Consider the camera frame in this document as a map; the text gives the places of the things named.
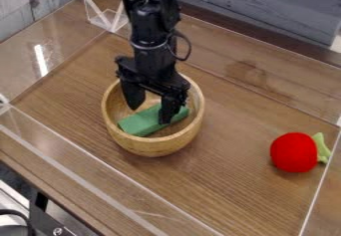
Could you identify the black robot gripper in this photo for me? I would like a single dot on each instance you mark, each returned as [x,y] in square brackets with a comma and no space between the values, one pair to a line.
[149,72]

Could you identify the green rectangular block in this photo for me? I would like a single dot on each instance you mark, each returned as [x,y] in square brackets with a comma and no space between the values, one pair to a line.
[144,123]

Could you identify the light wooden bowl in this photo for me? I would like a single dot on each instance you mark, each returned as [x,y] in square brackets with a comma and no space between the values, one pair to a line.
[165,141]

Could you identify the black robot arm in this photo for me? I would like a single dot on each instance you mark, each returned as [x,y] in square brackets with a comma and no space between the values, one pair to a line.
[153,18]

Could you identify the red plush tomato toy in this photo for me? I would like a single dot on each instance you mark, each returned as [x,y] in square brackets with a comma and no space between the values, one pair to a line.
[297,151]

